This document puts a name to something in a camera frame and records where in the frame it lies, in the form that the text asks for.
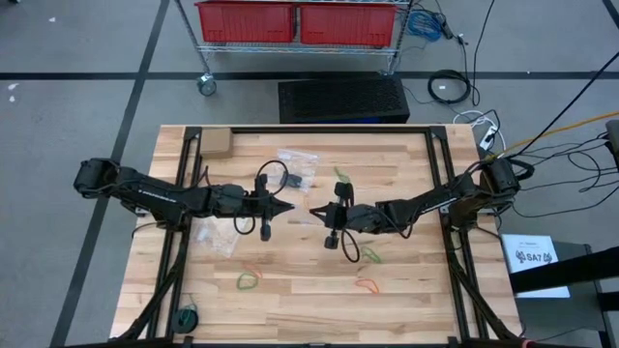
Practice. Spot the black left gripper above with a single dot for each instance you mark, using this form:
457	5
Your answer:
237	200

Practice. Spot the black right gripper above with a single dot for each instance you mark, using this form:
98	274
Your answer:
360	217

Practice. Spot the green rubber band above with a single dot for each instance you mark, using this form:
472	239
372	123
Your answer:
338	171
379	261
237	283

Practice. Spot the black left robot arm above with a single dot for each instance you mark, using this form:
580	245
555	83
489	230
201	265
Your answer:
155	193

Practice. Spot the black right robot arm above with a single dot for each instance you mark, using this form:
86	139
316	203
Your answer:
425	200

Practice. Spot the orange rubber band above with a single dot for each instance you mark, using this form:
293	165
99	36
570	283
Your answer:
358	281
256	271

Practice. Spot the small cardboard box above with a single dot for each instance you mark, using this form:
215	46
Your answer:
216	141

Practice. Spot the white power strip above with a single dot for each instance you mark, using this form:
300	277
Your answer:
487	139

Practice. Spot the red plastic bin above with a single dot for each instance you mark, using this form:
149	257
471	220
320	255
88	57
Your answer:
347	24
246	21

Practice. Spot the white printed booklet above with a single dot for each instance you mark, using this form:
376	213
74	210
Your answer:
532	275

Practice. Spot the black metal beam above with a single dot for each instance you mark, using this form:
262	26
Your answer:
570	270

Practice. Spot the grey side table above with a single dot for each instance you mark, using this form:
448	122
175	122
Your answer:
556	319

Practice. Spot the grey device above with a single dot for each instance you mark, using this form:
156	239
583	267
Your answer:
613	135

